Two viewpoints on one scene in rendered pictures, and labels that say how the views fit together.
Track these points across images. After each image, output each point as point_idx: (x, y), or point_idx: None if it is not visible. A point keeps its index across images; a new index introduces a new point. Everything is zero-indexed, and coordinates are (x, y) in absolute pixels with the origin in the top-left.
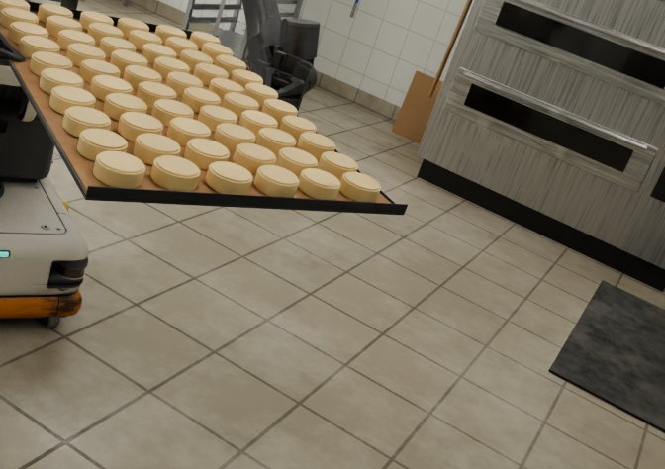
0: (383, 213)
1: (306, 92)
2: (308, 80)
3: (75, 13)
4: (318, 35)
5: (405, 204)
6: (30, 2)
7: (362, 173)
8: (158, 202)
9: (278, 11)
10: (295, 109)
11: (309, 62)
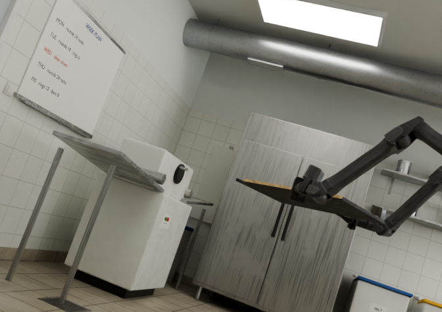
0: (239, 182)
1: (296, 189)
2: (296, 184)
3: (369, 213)
4: (307, 168)
5: (237, 178)
6: (377, 216)
7: (251, 182)
8: (273, 199)
9: (335, 174)
10: (281, 185)
11: (297, 176)
